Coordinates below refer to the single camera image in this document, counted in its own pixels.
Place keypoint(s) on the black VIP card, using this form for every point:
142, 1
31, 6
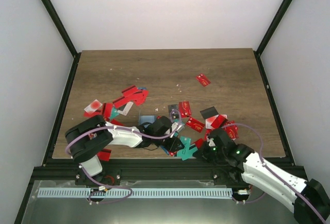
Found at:
174, 112

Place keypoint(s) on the red cards top left pile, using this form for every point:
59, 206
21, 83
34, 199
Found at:
131, 94

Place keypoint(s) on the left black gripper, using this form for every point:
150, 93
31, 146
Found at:
175, 142

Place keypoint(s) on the white red circle card left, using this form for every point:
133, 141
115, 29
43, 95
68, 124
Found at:
93, 106

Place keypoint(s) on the blue leather card holder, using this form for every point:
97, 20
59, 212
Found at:
146, 118

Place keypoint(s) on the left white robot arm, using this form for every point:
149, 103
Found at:
88, 138

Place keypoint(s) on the black aluminium frame rail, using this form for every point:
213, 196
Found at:
138, 169

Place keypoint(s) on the red card black stripe front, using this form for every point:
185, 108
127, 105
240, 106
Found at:
104, 155

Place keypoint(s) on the light blue slotted cable duct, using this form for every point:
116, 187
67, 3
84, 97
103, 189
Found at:
148, 193

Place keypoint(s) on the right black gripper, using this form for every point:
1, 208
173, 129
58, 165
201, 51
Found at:
202, 153

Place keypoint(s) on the black card right pile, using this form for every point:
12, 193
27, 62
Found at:
209, 112

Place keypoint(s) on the red VIP card centre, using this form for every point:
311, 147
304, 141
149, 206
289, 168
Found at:
184, 109

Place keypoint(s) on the lone red card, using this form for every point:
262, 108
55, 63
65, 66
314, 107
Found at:
203, 80

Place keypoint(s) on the teal VIP card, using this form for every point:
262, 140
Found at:
188, 150

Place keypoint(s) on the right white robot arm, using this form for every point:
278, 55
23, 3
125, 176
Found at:
306, 199

